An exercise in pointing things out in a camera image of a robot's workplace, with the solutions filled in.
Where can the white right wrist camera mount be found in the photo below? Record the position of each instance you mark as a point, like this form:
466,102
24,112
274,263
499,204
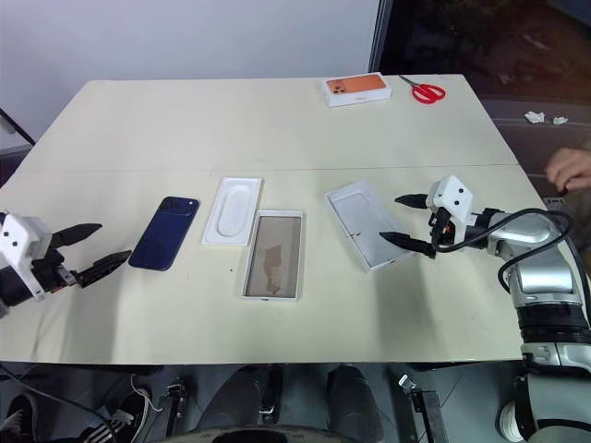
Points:
452,191

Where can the white phone box base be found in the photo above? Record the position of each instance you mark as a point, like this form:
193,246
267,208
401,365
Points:
272,258

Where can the bystander beige trousers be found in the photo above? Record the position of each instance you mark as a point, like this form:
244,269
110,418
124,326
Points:
581,205

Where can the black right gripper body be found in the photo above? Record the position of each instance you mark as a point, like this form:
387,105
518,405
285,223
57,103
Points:
441,240

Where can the white moulded insert tray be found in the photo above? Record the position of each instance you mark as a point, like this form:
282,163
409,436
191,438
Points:
233,212

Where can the white phone box lid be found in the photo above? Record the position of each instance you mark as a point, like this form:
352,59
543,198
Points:
365,226

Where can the black metal table bracket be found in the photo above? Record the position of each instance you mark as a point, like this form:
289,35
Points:
174,406
422,406

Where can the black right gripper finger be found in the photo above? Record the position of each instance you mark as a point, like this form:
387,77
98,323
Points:
408,243
413,200

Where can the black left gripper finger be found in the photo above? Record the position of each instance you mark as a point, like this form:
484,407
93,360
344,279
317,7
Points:
74,234
104,267

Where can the dark metal chair leg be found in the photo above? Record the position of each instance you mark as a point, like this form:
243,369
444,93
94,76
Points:
16,127

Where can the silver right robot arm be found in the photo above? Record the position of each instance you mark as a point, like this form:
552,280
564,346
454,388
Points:
540,272

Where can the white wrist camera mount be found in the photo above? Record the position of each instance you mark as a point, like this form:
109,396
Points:
23,235
452,191

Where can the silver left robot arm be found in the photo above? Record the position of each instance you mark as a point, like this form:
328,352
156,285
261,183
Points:
9,286

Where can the grey door frame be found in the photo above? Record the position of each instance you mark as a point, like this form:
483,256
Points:
377,37

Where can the dark blue smartphone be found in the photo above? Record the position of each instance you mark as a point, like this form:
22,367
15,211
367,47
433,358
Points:
164,235

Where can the crumpled white paper scrap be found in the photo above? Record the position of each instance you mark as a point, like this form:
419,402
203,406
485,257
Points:
560,121
535,117

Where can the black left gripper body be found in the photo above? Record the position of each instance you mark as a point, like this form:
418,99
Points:
51,270

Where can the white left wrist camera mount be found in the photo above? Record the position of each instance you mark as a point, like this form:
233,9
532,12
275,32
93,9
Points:
23,235

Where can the black white striped sneaker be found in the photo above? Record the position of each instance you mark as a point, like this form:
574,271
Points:
120,415

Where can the dark rounded shape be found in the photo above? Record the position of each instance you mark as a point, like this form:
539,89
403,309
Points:
353,397
240,397

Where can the orange printed phone box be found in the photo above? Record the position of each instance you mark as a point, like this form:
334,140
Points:
355,87

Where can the bystander bare hand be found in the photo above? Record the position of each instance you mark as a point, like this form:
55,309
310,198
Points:
570,168

